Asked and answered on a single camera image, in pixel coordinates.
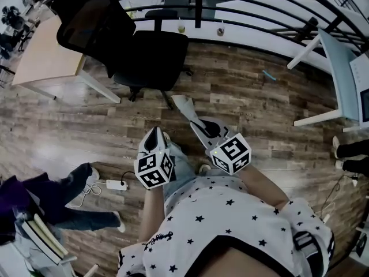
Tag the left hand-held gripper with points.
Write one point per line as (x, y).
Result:
(152, 169)

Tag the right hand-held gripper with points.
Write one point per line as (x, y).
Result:
(230, 154)

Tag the white cloth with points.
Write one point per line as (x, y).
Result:
(183, 104)

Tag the person's left forearm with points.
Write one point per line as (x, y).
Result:
(152, 212)

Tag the person's right forearm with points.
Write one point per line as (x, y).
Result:
(265, 189)

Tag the person's white shoe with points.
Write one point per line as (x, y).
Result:
(166, 136)
(204, 168)

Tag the light blue jeans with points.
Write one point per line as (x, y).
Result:
(180, 166)

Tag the white power strip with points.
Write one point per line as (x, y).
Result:
(115, 184)

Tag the blue strip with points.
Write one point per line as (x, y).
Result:
(269, 75)

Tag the black mesh office chair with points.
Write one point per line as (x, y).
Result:
(150, 56)

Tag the clear cup with dark drink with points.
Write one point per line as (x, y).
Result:
(220, 31)

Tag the cup with yellow drink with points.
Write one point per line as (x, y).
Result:
(181, 29)

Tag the white star-print shirt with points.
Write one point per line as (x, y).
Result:
(230, 235)

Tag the black metal railing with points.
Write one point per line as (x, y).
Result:
(259, 10)

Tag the wooden table with white legs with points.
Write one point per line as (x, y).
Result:
(49, 53)

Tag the pale green book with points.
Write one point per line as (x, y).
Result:
(49, 235)

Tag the white desk with pale top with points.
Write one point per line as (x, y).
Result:
(340, 76)

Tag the white framed monitor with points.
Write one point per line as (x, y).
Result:
(360, 76)

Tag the potted plant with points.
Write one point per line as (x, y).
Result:
(10, 16)

